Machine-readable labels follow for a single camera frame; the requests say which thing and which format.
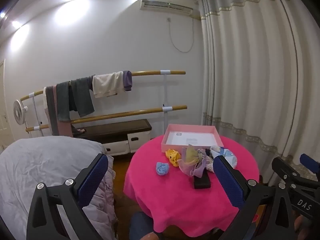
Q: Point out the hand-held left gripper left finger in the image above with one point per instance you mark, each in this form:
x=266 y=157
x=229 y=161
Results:
x=92 y=177

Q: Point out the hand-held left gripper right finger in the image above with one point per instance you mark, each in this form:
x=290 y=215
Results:
x=227 y=180

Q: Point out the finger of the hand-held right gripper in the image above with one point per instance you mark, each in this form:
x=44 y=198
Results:
x=310 y=162
x=283 y=168

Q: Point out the light blue printed baby cloth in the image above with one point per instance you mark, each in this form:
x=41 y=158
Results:
x=225 y=153

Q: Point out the purple yellow organza scrunchie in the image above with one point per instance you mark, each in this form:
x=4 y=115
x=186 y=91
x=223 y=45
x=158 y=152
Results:
x=191 y=160

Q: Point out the yellow crochet toy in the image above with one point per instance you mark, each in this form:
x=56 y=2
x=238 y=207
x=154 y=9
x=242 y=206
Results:
x=173 y=157

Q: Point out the pink shallow box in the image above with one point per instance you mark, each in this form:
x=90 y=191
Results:
x=166 y=140

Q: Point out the person's right hand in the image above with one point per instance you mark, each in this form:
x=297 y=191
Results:
x=298 y=226

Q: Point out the lilac quilt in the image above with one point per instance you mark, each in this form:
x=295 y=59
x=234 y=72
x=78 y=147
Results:
x=103 y=200

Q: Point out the small black box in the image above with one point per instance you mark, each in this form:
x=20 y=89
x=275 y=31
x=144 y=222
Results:
x=202 y=181

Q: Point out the dark navy knit item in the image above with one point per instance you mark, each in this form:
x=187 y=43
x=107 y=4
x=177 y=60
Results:
x=208 y=153

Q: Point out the grey duvet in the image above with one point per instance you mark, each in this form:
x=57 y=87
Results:
x=42 y=165

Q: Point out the low cabinet with dark top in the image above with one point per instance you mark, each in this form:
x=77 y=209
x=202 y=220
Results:
x=115 y=130

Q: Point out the round table with pink cloth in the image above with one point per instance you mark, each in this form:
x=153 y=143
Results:
x=180 y=205

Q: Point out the pink and grey garment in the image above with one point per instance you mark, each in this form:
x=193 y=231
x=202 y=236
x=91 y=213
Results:
x=56 y=127

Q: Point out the person's leg in jeans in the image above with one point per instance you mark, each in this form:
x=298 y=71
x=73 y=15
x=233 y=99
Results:
x=140 y=223

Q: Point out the grey green garment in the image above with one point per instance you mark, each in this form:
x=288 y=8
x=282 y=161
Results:
x=80 y=95

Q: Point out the cream garment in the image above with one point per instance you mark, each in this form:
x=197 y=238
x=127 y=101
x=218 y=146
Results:
x=107 y=85

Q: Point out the cream pleated curtain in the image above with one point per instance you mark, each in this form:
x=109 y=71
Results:
x=250 y=80

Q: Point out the small white fan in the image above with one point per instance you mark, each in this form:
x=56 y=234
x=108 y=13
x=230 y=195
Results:
x=20 y=111

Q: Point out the purple garment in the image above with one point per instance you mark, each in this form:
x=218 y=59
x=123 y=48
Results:
x=127 y=80

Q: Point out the white door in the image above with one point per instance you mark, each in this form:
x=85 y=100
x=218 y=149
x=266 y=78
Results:
x=4 y=110

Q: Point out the white barre post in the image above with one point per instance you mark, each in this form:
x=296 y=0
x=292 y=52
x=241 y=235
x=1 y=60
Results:
x=165 y=92
x=36 y=112

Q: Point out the long curved wooden barre rail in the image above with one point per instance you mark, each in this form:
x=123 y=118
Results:
x=147 y=73

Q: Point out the white wall air conditioner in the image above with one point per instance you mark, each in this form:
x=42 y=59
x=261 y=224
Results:
x=167 y=5

